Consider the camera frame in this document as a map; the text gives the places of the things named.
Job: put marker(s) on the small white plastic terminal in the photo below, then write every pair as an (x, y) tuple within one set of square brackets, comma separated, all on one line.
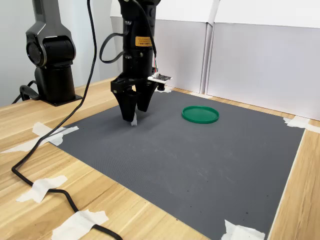
[(134, 122)]

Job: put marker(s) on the round green lid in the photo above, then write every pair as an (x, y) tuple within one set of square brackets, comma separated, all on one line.
[(200, 115)]

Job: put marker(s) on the white tape piece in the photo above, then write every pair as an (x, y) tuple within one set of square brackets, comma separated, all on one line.
[(237, 232), (56, 138), (297, 122), (168, 89), (75, 225), (41, 188)]

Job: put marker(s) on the pale grey partition panel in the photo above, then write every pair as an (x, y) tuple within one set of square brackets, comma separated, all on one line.
[(265, 67), (185, 52)]

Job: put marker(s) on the dark grey mat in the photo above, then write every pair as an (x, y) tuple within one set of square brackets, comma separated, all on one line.
[(175, 162)]

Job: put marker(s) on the long white tape strip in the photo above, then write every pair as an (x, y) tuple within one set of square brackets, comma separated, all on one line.
[(20, 148)]

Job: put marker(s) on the thin white mat edge tape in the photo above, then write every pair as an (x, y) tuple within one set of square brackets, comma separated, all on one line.
[(287, 182)]

